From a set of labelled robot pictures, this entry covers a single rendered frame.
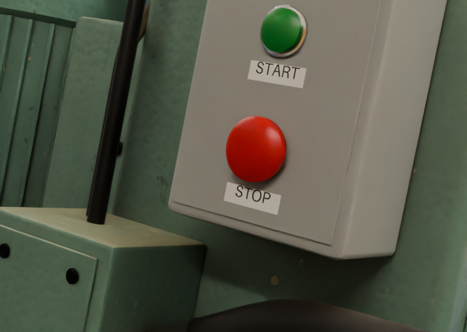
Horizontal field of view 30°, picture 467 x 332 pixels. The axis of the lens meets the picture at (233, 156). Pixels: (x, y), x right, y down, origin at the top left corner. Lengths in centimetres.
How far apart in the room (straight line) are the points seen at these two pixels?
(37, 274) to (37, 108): 22
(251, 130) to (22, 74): 29
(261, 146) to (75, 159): 25
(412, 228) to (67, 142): 28
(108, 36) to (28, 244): 19
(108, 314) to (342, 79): 16
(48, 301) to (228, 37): 16
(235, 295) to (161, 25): 16
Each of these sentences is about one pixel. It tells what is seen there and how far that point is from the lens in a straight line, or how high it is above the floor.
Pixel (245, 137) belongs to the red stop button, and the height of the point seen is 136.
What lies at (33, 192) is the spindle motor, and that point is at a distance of 66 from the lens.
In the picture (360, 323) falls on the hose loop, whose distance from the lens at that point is 40.
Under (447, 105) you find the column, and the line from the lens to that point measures 43.
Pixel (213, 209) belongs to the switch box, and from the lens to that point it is 41.
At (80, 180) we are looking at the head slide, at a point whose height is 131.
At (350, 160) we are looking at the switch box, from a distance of 38.
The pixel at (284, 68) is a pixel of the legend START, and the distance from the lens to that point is 40.
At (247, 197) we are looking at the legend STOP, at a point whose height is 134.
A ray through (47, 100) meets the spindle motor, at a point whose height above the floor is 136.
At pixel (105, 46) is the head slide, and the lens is 60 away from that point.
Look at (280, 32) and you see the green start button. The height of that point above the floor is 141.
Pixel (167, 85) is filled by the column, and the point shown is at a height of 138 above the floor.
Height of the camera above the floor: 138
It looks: 3 degrees down
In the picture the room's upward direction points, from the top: 11 degrees clockwise
